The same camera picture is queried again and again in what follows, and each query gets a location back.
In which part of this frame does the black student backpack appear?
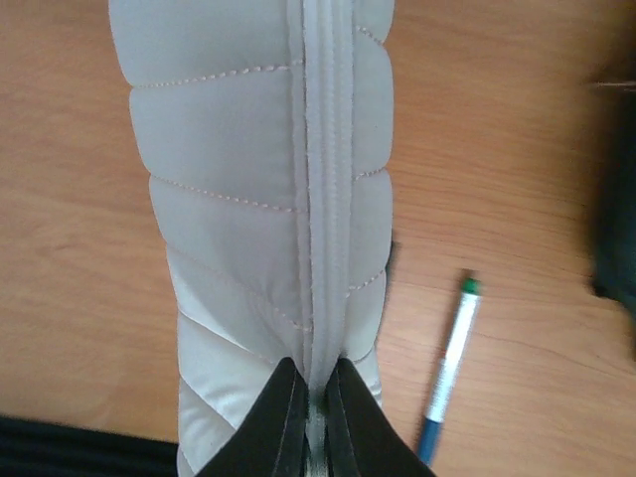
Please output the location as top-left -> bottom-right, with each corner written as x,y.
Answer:
591,79 -> 635,319

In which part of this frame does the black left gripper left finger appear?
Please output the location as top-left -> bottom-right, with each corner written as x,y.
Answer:
198,358 -> 308,477

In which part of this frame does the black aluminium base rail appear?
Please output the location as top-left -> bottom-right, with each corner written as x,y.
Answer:
1,416 -> 177,476

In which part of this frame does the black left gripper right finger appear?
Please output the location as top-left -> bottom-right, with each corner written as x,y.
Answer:
325,358 -> 434,477

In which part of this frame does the blue ballpoint pen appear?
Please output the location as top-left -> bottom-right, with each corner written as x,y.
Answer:
416,271 -> 482,466

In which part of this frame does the beige pencil case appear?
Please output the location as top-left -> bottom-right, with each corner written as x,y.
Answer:
109,1 -> 395,476

